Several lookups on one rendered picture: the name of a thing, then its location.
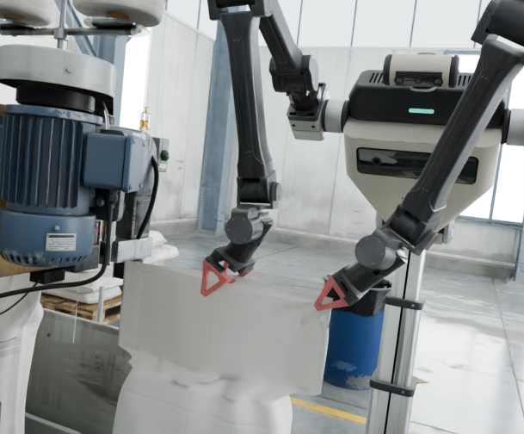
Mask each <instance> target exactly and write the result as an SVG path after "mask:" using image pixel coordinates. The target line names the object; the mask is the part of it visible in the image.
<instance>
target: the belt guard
mask: <svg viewBox="0 0 524 434"><path fill-rule="evenodd" d="M0 84H4V85H7V86H9V87H11V88H14V89H16V88H17V87H18V86H22V85H27V86H39V87H47V88H50V87H53V88H60V89H64V90H68V91H74V92H77V93H82V94H85V95H88V96H93V97H94V99H95V112H94V114H100V115H105V112H104V108H103V106H102V104H101V102H104V103H105V105H106V107H107V111H108V115H110V116H112V115H114V101H115V98H116V97H115V92H116V88H115V87H116V85H115V84H116V68H115V66H114V65H112V64H111V63H109V62H107V61H105V60H103V59H98V58H96V57H93V56H89V55H87V54H83V53H76V52H73V51H68V50H64V49H58V48H54V47H48V46H35V45H25V44H7V45H2V46H0Z"/></svg>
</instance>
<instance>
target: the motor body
mask: <svg viewBox="0 0 524 434"><path fill-rule="evenodd" d="M4 113H5V114H7V115H5V116H3V127H2V141H1V155H0V199H2V200H4V201H6V207H0V256H1V257H2V258H3V259H4V260H6V261H8V262H10V263H13V264H18V265H23V266H29V267H41V268H58V267H68V266H72V265H77V264H80V263H82V262H84V261H85V260H86V259H87V258H88V256H89V255H90V253H91V252H92V249H93V243H94V234H95V227H98V223H96V215H95V214H93V213H91V212H89V200H90V196H91V195H95V193H96V188H94V187H87V186H85V185H84V183H83V180H82V179H81V173H82V162H83V141H84V139H85V138H87V135H88V134H89V133H100V129H99V128H98V127H99V126H102V122H103V119H102V118H101V116H98V115H92V114H87V113H83V112H77V111H72V110H67V109H61V108H48V107H41V106H34V105H24V104H6V105H5V106H4Z"/></svg>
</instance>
